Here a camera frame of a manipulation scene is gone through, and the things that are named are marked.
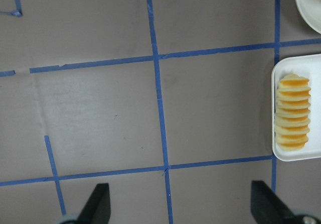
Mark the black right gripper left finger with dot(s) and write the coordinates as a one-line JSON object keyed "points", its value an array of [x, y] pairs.
{"points": [[97, 208]]}

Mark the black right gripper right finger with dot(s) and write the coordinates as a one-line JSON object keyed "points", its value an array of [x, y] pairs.
{"points": [[266, 207]]}

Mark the yellow ridged bread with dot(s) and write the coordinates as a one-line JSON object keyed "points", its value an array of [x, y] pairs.
{"points": [[291, 121]]}

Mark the white plate with lemon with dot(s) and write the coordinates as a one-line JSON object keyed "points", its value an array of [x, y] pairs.
{"points": [[310, 12]]}

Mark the white rectangular tray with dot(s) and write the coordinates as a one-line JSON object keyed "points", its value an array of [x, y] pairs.
{"points": [[308, 67]]}

